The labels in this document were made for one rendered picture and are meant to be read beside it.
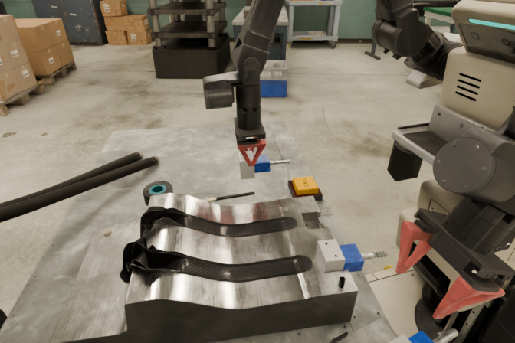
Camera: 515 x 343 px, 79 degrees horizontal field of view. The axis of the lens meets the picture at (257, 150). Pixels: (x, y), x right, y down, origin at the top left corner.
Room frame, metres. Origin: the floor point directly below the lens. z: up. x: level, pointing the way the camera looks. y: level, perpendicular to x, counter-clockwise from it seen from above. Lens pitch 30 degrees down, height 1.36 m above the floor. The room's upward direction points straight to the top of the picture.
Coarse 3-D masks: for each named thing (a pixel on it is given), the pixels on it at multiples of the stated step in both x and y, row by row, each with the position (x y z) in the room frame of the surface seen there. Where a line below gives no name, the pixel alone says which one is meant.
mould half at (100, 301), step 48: (96, 240) 0.48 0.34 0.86; (192, 240) 0.43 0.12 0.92; (240, 240) 0.46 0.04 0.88; (288, 240) 0.46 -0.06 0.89; (96, 288) 0.37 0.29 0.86; (144, 288) 0.31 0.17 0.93; (192, 288) 0.33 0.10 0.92; (240, 288) 0.35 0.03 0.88; (288, 288) 0.35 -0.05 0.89; (336, 288) 0.35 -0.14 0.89; (96, 336) 0.28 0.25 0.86; (144, 336) 0.29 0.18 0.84; (192, 336) 0.30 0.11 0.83; (240, 336) 0.31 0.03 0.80
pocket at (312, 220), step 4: (308, 212) 0.54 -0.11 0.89; (312, 212) 0.54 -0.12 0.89; (316, 212) 0.54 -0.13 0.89; (320, 212) 0.54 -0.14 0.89; (304, 216) 0.54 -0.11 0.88; (308, 216) 0.54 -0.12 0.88; (312, 216) 0.54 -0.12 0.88; (316, 216) 0.54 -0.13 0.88; (304, 220) 0.54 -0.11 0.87; (308, 220) 0.54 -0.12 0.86; (312, 220) 0.54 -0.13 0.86; (316, 220) 0.54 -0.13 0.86; (320, 220) 0.53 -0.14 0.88; (308, 224) 0.53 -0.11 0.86; (312, 224) 0.53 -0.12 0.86; (316, 224) 0.53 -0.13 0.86; (320, 224) 0.52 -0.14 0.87; (308, 228) 0.52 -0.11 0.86; (312, 228) 0.52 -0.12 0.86; (316, 228) 0.52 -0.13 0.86; (320, 228) 0.51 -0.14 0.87
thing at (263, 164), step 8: (240, 152) 0.69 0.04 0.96; (248, 152) 0.69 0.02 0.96; (240, 160) 0.65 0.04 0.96; (264, 160) 0.67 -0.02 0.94; (272, 160) 0.69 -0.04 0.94; (280, 160) 0.69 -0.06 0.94; (288, 160) 0.69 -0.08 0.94; (240, 168) 0.65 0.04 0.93; (248, 168) 0.65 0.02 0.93; (256, 168) 0.66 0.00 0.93; (264, 168) 0.66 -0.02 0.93; (248, 176) 0.65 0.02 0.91
